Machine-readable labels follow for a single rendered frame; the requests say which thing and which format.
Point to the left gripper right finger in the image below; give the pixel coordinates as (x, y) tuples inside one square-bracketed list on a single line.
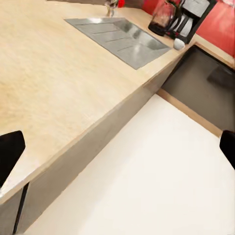
[(227, 146)]

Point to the cabinet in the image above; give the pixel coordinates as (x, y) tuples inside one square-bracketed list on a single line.
[(206, 86), (41, 191)]

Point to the coffee cup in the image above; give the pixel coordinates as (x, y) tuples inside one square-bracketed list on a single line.
[(178, 44)]

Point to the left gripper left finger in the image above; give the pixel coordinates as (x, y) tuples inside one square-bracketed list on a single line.
[(12, 145)]

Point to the electric kettle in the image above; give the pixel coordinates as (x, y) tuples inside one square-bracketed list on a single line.
[(164, 18)]

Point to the drop in sink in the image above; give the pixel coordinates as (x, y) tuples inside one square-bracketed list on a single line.
[(121, 37)]

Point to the coffee maker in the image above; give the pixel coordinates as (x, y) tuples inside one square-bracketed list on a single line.
[(194, 13)]

